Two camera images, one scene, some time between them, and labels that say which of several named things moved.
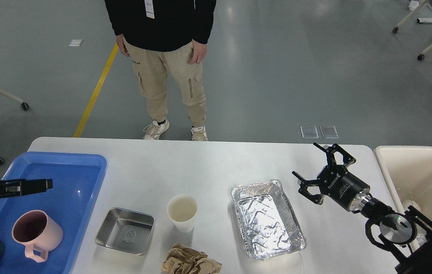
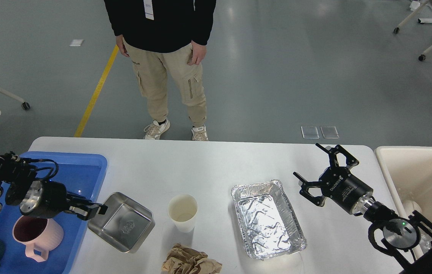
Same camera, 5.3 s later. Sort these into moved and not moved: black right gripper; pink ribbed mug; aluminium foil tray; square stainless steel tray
Moved: square stainless steel tray
Not moved: black right gripper; pink ribbed mug; aluminium foil tray
